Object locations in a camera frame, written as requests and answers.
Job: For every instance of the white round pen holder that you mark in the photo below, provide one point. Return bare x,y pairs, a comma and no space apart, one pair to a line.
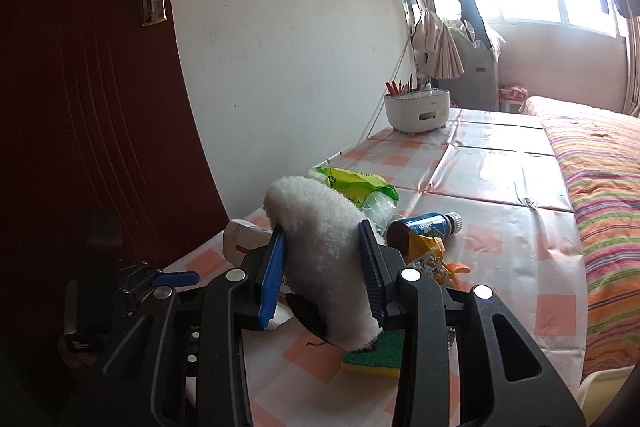
412,111

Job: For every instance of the cream plastic trash bin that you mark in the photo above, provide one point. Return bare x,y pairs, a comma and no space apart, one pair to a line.
598,390

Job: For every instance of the pink curtain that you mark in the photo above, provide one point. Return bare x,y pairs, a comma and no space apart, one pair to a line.
631,105
433,37

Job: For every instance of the white fluffy cloth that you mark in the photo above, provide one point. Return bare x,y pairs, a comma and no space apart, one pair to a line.
322,267

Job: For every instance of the black hanging garment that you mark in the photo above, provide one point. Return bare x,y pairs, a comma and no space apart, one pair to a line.
471,14

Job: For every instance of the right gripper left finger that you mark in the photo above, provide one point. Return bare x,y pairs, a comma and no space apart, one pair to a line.
242,299

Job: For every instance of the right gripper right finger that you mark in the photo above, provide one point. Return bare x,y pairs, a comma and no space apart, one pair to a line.
404,298

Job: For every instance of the orange peel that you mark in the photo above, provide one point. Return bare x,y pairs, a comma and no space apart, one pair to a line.
457,269

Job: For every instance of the pink stool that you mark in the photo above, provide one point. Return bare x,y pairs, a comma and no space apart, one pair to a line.
512,98

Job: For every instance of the green yellow sponge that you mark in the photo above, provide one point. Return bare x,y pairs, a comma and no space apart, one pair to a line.
383,358

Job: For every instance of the blue label brown bottle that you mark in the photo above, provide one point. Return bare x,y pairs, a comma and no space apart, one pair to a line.
431,224

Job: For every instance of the left pink curtain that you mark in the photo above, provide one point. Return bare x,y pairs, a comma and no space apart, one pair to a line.
433,37

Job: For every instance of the grey air cooler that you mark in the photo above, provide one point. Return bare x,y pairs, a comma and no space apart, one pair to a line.
478,86

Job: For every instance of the white medicine box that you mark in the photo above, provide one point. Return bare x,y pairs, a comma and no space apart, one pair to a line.
241,237

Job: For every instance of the striped bed sheet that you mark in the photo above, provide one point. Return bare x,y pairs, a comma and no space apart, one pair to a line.
598,154

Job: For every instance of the right pink curtain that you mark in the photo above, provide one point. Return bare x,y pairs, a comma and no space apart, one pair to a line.
631,105

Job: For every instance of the yellow snack wrapper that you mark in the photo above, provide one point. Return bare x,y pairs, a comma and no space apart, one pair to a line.
427,254

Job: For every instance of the red wooden door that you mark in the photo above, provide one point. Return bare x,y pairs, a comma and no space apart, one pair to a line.
98,139

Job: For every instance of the green plastic bag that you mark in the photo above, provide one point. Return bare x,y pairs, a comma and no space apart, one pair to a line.
370,193

